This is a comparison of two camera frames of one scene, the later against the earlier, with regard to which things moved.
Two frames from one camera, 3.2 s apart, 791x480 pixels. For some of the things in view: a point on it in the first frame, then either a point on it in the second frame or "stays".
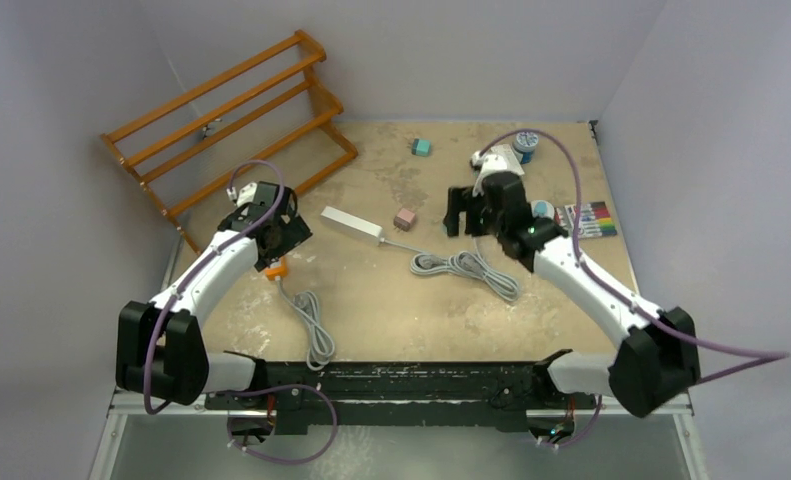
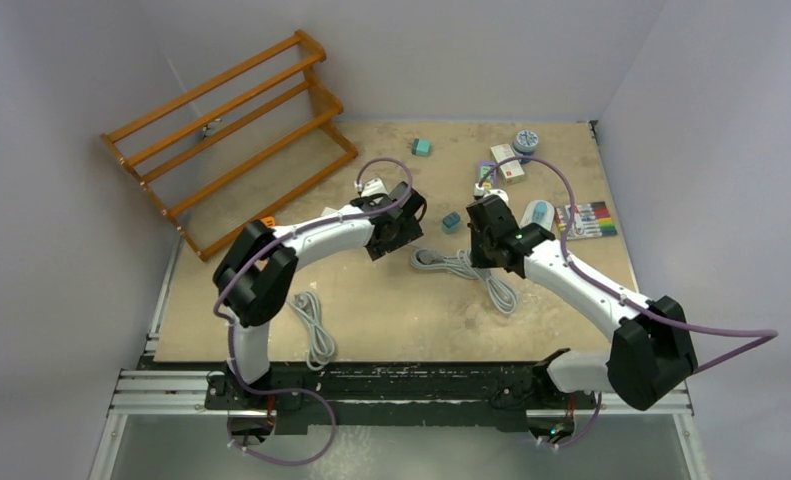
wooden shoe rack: [266, 120] stays
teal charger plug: [421, 147] stays
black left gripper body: [291, 234] -> [408, 232]
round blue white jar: [524, 146] stays
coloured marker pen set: [595, 219] stays
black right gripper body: [464, 201] -> [481, 245]
